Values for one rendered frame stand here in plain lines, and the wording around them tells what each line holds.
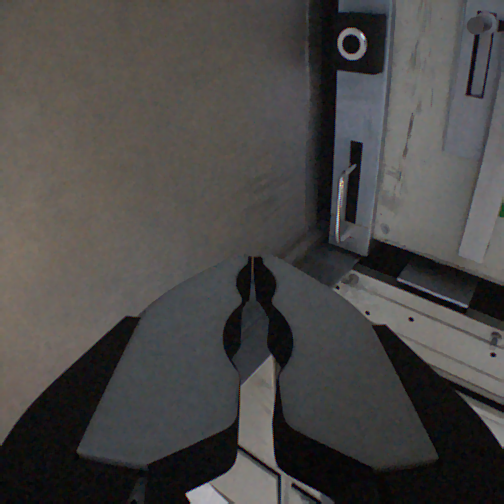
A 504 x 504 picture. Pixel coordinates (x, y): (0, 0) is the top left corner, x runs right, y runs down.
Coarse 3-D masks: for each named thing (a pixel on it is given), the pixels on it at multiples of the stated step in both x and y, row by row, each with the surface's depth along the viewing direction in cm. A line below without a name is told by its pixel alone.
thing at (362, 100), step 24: (360, 0) 36; (384, 0) 34; (384, 48) 37; (384, 72) 38; (336, 96) 43; (360, 96) 42; (384, 96) 40; (336, 120) 45; (360, 120) 43; (384, 120) 42; (336, 144) 47; (360, 144) 45; (384, 144) 44; (336, 168) 49; (360, 168) 46; (336, 192) 50; (360, 192) 48; (360, 216) 50
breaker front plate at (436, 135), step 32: (416, 0) 33; (448, 0) 32; (480, 0) 30; (416, 32) 35; (448, 32) 33; (416, 64) 37; (448, 64) 35; (416, 96) 39; (448, 96) 36; (416, 128) 40; (448, 128) 38; (480, 128) 36; (384, 160) 45; (416, 160) 42; (448, 160) 40; (480, 160) 37; (384, 192) 47; (416, 192) 44; (448, 192) 42; (384, 224) 49; (416, 224) 46; (448, 224) 43; (448, 256) 45
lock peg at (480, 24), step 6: (486, 12) 30; (474, 18) 27; (480, 18) 27; (486, 18) 29; (492, 18) 30; (468, 24) 28; (474, 24) 27; (480, 24) 27; (486, 24) 28; (492, 24) 30; (498, 24) 30; (468, 30) 28; (474, 30) 27; (480, 30) 27; (486, 30) 29; (492, 30) 30; (498, 30) 30
